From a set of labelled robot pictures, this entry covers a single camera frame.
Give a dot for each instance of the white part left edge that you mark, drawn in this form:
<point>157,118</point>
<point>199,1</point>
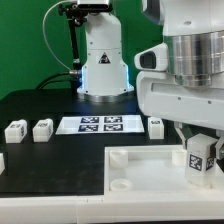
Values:
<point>2,164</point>

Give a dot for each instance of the black camera stand pole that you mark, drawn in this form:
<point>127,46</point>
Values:
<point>75,78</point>

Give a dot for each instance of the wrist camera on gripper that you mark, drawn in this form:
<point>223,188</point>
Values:
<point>154,59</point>

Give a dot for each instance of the white sheet with markers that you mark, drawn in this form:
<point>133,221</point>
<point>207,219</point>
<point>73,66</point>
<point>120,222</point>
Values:
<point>100,124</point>

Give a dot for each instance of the white obstacle wall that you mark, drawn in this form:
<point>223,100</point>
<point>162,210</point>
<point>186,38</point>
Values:
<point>205,204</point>

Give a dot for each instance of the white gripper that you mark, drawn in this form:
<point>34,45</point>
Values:
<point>159,96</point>

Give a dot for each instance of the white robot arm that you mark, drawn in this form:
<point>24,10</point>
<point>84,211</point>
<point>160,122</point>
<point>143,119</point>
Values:
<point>180,80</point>

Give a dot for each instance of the black camera on stand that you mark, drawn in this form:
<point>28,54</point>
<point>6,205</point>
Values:
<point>93,6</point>

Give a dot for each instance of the white square tabletop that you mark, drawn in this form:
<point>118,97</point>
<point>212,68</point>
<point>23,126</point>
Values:
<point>158,168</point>

